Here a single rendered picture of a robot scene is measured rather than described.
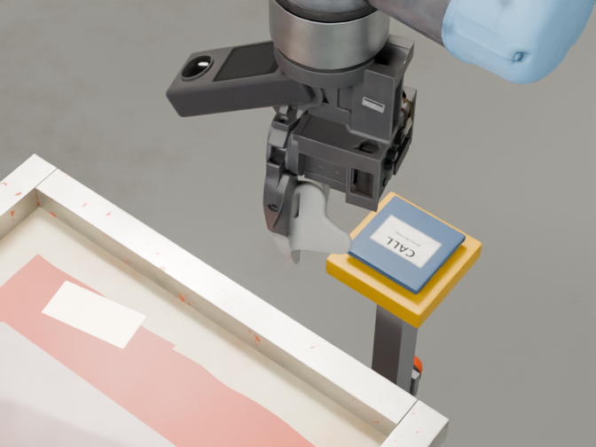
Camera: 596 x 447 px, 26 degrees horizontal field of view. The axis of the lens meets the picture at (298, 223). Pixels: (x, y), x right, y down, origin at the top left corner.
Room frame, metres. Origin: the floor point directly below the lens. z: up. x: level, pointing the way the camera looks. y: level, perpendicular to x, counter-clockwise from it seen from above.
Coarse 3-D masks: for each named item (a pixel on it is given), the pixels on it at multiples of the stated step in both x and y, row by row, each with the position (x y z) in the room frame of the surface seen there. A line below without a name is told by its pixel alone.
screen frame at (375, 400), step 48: (0, 192) 0.95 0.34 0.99; (48, 192) 0.95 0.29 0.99; (96, 240) 0.90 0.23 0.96; (144, 240) 0.88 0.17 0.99; (192, 288) 0.82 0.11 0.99; (240, 288) 0.82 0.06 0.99; (240, 336) 0.77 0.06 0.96; (288, 336) 0.75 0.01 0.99; (336, 384) 0.70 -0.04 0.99; (384, 384) 0.70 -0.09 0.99; (384, 432) 0.66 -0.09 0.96; (432, 432) 0.64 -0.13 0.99
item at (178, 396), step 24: (168, 360) 0.75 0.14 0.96; (192, 360) 0.75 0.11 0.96; (144, 384) 0.72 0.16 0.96; (168, 384) 0.72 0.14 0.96; (192, 384) 0.72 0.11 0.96; (216, 384) 0.72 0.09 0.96; (120, 408) 0.69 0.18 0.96; (144, 408) 0.69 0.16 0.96; (168, 408) 0.69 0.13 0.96; (192, 408) 0.69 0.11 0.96; (216, 408) 0.69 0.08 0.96; (240, 408) 0.69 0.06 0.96; (264, 408) 0.69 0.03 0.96; (96, 432) 0.66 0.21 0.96; (120, 432) 0.66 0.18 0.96; (144, 432) 0.66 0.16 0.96; (168, 432) 0.66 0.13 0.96; (192, 432) 0.66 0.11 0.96; (216, 432) 0.66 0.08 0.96; (240, 432) 0.66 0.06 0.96; (264, 432) 0.66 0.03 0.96; (288, 432) 0.66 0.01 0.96
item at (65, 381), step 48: (0, 288) 0.84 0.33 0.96; (48, 288) 0.84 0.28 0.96; (0, 336) 0.78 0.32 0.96; (48, 336) 0.78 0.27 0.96; (144, 336) 0.78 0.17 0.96; (0, 384) 0.72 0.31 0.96; (48, 384) 0.72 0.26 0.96; (96, 384) 0.72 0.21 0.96; (0, 432) 0.66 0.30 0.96; (48, 432) 0.66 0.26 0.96
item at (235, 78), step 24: (240, 48) 0.64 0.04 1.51; (264, 48) 0.63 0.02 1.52; (192, 72) 0.63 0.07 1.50; (216, 72) 0.62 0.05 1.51; (240, 72) 0.61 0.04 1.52; (264, 72) 0.60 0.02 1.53; (168, 96) 0.62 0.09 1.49; (192, 96) 0.61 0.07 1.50; (216, 96) 0.60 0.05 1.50; (240, 96) 0.60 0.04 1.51; (264, 96) 0.59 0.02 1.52; (288, 96) 0.58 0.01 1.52; (312, 96) 0.58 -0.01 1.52
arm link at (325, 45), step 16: (272, 0) 0.59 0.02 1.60; (272, 16) 0.59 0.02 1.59; (288, 16) 0.57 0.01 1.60; (368, 16) 0.57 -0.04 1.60; (384, 16) 0.58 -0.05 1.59; (272, 32) 0.59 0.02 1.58; (288, 32) 0.57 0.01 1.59; (304, 32) 0.57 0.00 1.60; (320, 32) 0.56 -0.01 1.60; (336, 32) 0.56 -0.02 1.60; (352, 32) 0.56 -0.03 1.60; (368, 32) 0.57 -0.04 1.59; (384, 32) 0.58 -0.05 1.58; (288, 48) 0.57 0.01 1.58; (304, 48) 0.57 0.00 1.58; (320, 48) 0.56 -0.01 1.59; (336, 48) 0.56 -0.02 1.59; (352, 48) 0.56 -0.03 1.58; (368, 48) 0.57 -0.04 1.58; (304, 64) 0.57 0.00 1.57; (320, 64) 0.56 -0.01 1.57; (336, 64) 0.56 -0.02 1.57; (352, 64) 0.56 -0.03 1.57
